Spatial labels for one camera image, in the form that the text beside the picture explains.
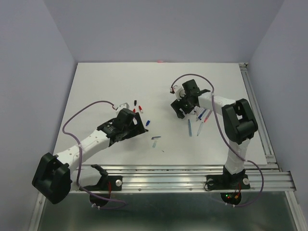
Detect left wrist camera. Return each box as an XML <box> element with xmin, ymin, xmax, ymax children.
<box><xmin>116</xmin><ymin>103</ymin><xmax>130</xmax><ymax>111</ymax></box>

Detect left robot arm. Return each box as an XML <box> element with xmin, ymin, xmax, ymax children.
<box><xmin>32</xmin><ymin>108</ymin><xmax>148</xmax><ymax>204</ymax></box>

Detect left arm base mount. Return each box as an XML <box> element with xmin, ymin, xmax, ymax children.
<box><xmin>79</xmin><ymin>164</ymin><xmax>128</xmax><ymax>210</ymax></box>

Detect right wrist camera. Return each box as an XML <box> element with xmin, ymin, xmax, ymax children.
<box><xmin>170</xmin><ymin>85</ymin><xmax>186</xmax><ymax>101</ymax></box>

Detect aluminium right rail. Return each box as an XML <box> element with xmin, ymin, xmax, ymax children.
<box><xmin>239</xmin><ymin>63</ymin><xmax>281</xmax><ymax>171</ymax></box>

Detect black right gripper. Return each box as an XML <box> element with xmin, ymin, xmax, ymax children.
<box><xmin>170</xmin><ymin>92</ymin><xmax>194</xmax><ymax>118</ymax></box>

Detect light blue highlighter pen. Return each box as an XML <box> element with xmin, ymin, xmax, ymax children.
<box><xmin>188</xmin><ymin>119</ymin><xmax>192</xmax><ymax>137</ymax></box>

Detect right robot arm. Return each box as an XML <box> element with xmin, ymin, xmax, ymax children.
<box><xmin>170</xmin><ymin>79</ymin><xmax>258</xmax><ymax>188</ymax></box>

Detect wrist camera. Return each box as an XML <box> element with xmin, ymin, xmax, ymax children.
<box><xmin>116</xmin><ymin>103</ymin><xmax>130</xmax><ymax>111</ymax></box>
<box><xmin>170</xmin><ymin>85</ymin><xmax>186</xmax><ymax>101</ymax></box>

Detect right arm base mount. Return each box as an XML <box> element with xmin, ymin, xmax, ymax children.
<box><xmin>204</xmin><ymin>167</ymin><xmax>250</xmax><ymax>205</ymax></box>

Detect pink highlighter pen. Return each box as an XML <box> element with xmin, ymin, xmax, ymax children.
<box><xmin>204</xmin><ymin>111</ymin><xmax>212</xmax><ymax>123</ymax></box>

